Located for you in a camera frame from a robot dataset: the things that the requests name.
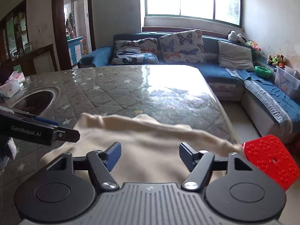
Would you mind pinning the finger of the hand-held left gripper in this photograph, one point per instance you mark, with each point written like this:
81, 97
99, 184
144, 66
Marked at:
23, 116
66, 135

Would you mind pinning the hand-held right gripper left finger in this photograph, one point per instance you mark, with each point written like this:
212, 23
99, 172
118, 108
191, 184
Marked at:
113, 155

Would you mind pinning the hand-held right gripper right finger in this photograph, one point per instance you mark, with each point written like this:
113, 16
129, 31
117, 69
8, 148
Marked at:
187, 155

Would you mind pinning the cream garment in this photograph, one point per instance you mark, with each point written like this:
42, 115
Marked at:
152, 140

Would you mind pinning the hanging clothes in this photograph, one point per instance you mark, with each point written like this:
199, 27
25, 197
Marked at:
69, 25

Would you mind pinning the round black induction cooktop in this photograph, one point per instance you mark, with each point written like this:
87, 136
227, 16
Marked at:
39, 100

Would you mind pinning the tissue box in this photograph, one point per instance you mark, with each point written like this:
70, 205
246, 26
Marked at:
10, 85

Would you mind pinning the dark wooden chair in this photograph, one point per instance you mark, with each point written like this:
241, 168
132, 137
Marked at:
43, 61

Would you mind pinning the red perforated plastic stool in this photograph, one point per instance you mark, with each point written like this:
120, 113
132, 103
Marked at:
269, 159

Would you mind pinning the blue cabinet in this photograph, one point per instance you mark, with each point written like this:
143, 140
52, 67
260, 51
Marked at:
75, 51

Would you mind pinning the wooden display cabinet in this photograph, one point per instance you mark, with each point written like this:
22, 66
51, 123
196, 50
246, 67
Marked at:
14, 32

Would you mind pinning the blue corner sofa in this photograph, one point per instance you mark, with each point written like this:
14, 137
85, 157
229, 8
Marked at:
215, 72

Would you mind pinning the colourful toy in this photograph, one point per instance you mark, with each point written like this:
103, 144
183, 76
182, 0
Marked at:
84, 45

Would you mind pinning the grey patterned sofa cover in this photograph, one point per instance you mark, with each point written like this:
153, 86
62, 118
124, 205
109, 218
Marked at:
269, 105

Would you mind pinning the flat butterfly print pillow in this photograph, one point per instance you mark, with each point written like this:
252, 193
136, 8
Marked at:
134, 51

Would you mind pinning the blue throw cloth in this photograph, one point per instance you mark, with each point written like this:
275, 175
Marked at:
276, 93

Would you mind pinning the upright butterfly print pillow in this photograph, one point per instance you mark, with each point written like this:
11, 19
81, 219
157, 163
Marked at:
182, 46

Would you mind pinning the grey pillow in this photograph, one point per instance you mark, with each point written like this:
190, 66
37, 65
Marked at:
235, 56

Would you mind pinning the green bowl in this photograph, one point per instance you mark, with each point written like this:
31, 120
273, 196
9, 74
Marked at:
263, 71

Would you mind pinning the clear plastic storage box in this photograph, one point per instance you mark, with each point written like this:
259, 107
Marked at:
287, 82

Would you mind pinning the small brown plush toy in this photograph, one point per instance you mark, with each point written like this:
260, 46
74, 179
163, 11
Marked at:
270, 59

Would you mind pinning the pink and green toy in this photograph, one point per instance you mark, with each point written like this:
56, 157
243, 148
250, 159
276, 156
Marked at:
253, 46

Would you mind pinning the white plush toy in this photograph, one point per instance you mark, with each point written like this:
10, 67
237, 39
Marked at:
235, 37

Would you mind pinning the green plush toy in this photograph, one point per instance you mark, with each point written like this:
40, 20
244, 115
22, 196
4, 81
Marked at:
276, 61

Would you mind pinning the brown and black plush toy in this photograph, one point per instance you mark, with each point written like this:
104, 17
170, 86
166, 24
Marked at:
282, 60

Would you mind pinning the window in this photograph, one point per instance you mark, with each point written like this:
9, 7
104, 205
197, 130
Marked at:
187, 0

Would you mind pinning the dark wooden door frame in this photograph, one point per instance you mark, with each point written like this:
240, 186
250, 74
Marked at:
57, 28

